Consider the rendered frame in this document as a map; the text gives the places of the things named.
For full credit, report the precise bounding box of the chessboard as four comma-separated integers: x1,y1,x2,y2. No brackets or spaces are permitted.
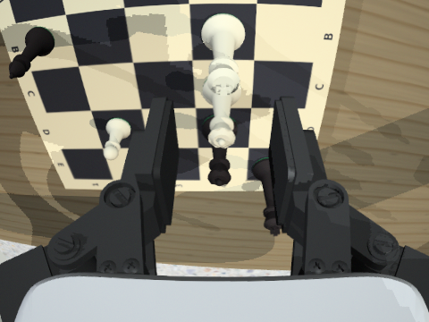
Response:
0,0,346,191

